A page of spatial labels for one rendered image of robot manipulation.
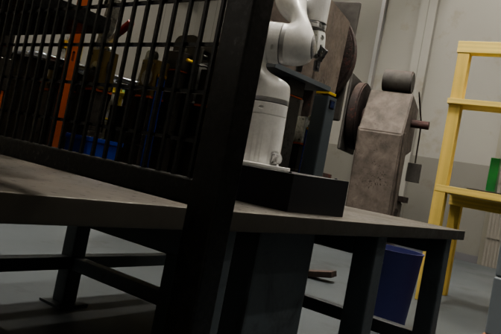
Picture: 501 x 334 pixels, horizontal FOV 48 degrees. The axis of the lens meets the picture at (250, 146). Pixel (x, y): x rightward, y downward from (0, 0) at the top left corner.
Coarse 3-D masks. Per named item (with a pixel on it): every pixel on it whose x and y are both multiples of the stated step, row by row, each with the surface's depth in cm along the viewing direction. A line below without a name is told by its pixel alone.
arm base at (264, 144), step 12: (264, 108) 158; (276, 108) 158; (252, 120) 159; (264, 120) 158; (276, 120) 158; (252, 132) 158; (264, 132) 158; (276, 132) 159; (252, 144) 158; (264, 144) 158; (276, 144) 159; (252, 156) 158; (264, 156) 158; (276, 156) 158; (276, 168) 155; (288, 168) 160
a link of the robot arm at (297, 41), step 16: (288, 0) 165; (304, 0) 167; (288, 16) 167; (304, 16) 161; (288, 32) 158; (304, 32) 158; (288, 48) 158; (304, 48) 157; (288, 64) 162; (304, 64) 162
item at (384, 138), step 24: (384, 72) 786; (408, 72) 774; (360, 96) 783; (384, 96) 780; (408, 96) 769; (360, 120) 805; (384, 120) 758; (408, 120) 760; (360, 144) 760; (384, 144) 747; (408, 144) 792; (360, 168) 758; (384, 168) 745; (408, 168) 810; (360, 192) 755; (384, 192) 742
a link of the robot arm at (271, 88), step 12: (276, 24) 161; (276, 36) 158; (276, 48) 159; (264, 60) 163; (276, 60) 162; (264, 72) 159; (264, 84) 158; (276, 84) 158; (288, 84) 162; (264, 96) 158; (276, 96) 158; (288, 96) 161
